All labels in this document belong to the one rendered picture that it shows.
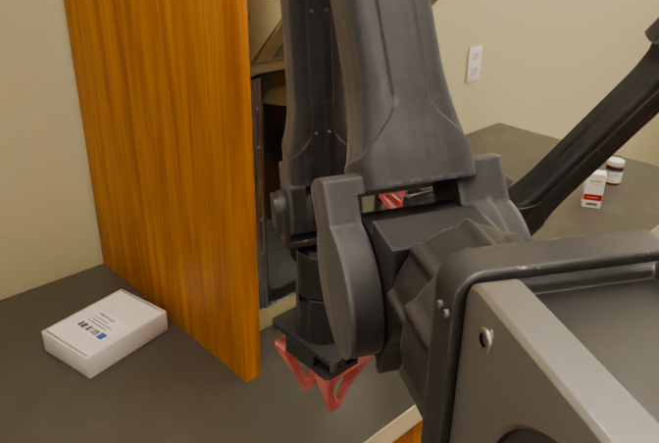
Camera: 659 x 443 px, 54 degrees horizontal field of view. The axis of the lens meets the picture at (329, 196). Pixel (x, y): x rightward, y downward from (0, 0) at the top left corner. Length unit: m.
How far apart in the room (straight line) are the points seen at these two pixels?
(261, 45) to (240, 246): 0.28
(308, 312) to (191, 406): 0.39
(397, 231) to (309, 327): 0.39
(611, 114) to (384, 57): 0.60
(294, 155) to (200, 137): 0.35
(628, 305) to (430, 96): 0.17
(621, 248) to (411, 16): 0.18
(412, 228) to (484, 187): 0.06
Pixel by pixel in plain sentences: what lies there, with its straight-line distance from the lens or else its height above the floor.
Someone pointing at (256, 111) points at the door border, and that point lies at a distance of 0.96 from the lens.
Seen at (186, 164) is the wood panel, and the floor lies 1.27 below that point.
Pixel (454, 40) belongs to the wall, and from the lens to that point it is 2.05.
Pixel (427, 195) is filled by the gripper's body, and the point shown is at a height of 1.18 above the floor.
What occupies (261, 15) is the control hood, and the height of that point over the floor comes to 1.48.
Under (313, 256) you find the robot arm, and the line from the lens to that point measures 0.64.
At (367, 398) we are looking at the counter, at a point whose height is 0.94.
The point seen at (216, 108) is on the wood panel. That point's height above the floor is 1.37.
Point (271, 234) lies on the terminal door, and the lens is 1.05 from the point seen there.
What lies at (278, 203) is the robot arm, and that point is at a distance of 0.61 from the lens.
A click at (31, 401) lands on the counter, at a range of 1.09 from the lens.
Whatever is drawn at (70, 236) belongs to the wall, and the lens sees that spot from 1.39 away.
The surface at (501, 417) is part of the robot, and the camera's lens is 0.20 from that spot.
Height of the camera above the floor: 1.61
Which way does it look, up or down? 24 degrees down
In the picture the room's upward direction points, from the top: 1 degrees clockwise
